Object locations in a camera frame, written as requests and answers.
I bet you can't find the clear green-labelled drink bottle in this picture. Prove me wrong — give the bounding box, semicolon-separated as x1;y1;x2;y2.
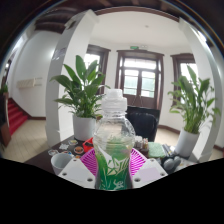
92;88;137;192

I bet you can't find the tea set on dark tray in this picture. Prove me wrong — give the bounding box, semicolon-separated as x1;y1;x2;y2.
134;135;150;154

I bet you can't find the black chair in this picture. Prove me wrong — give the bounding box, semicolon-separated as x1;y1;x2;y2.
125;105;161;143

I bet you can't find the green cloth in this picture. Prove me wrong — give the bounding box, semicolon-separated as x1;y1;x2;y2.
147;142;167;159

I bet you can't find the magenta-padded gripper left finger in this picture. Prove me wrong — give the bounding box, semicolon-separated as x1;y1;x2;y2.
58;148;101;190

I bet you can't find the broad-leaf plant in white pot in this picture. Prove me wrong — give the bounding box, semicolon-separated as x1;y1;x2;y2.
49;54;111;142

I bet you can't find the tall-leaf plant in white pot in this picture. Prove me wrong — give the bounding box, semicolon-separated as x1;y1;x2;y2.
168;64;221;159

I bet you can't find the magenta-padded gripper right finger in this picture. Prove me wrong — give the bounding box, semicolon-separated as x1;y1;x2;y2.
129;148;169;190

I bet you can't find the dark-framed window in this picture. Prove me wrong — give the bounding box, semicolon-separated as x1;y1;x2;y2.
170;53;198;101
83;44;111;94

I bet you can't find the white mug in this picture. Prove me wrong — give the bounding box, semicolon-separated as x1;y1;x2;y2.
50;152;74;176

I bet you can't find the dark wooden glazed double door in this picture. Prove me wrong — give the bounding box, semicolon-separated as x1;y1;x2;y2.
115;49;165;111

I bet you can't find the dark grey rounded device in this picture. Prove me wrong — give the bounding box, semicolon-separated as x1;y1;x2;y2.
161;154;183;173

